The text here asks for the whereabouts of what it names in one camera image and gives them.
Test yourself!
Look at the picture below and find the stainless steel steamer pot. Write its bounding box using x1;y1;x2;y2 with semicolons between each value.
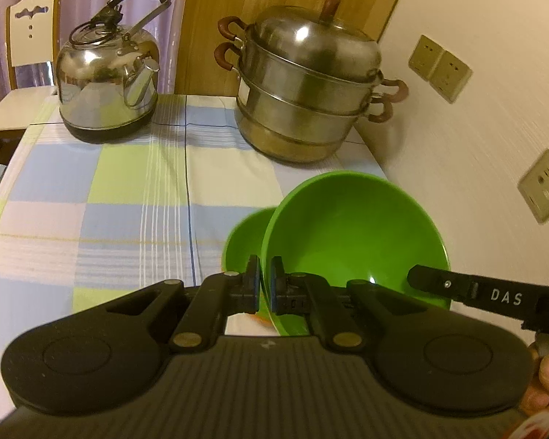
213;0;409;164

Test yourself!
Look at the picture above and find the white wooden chair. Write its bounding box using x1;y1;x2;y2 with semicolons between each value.
0;0;62;165

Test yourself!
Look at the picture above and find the stainless steel kettle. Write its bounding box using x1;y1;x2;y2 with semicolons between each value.
56;0;172;145

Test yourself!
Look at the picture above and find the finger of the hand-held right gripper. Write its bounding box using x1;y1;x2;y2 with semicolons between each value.
407;264;477;305

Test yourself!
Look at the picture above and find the red white printed cloth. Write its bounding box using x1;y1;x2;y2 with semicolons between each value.
503;406;549;439

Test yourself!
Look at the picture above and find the checkered tablecloth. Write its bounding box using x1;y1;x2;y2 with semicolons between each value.
0;94;389;421

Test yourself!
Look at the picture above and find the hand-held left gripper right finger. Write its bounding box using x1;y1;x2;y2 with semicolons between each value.
268;256;422;353

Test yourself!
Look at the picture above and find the beige wall socket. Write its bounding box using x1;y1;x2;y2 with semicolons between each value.
518;149;549;225
408;34;444;80
427;50;473;104

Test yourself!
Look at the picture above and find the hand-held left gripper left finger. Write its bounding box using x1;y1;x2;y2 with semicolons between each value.
105;255;261;354

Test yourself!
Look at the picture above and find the green plastic bowl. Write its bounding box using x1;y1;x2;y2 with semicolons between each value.
223;207;277;275
261;170;451;335

